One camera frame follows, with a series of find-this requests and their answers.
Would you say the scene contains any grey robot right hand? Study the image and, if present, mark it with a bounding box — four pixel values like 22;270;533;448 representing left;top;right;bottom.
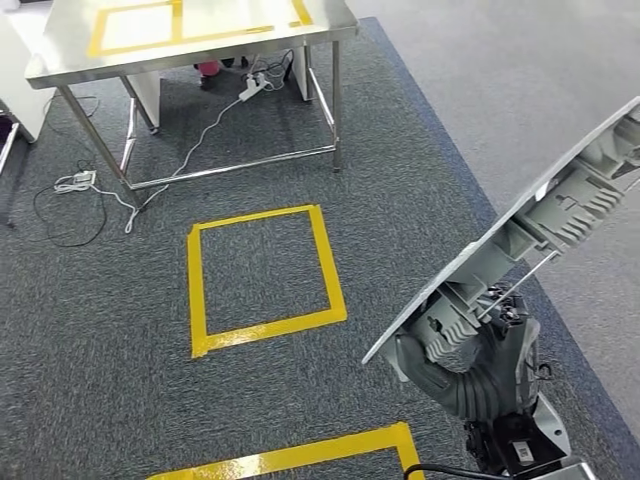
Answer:
395;283;543;422

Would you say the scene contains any grey plastic wheel hubcap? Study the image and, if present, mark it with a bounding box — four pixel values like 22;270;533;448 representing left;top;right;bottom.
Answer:
361;95;640;367

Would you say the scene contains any yellow tape on workbench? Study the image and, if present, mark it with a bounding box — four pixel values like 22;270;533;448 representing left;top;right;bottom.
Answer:
86;0;315;59

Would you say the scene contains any stainless steel workbench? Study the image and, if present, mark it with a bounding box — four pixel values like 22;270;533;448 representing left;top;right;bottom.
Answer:
25;0;360;212

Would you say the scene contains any yellow floor tape square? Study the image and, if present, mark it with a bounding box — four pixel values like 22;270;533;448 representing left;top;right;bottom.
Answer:
186;203;349;360

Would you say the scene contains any white power strip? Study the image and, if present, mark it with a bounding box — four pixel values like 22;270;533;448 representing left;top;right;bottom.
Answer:
238;71;267;103

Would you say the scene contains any white power cable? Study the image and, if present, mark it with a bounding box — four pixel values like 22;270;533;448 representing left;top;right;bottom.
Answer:
124;92;246;235

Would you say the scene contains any black floor cable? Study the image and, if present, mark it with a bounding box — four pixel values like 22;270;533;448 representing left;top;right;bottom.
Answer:
32;158;109;250

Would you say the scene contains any white adapter with cord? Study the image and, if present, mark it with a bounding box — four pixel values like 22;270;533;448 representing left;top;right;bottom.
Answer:
54;170;97;195

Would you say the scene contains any chrome chair frame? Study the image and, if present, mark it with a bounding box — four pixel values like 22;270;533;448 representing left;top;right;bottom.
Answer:
0;119;21;230

